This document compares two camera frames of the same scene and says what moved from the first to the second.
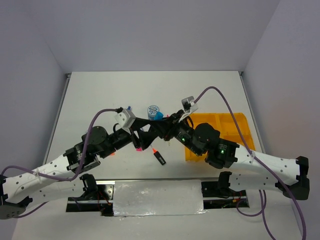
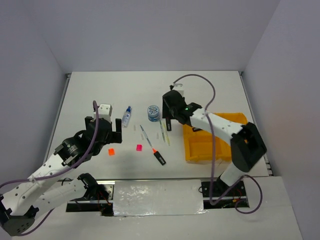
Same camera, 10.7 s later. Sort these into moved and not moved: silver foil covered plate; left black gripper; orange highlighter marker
Moved: left black gripper
Not moved: orange highlighter marker; silver foil covered plate
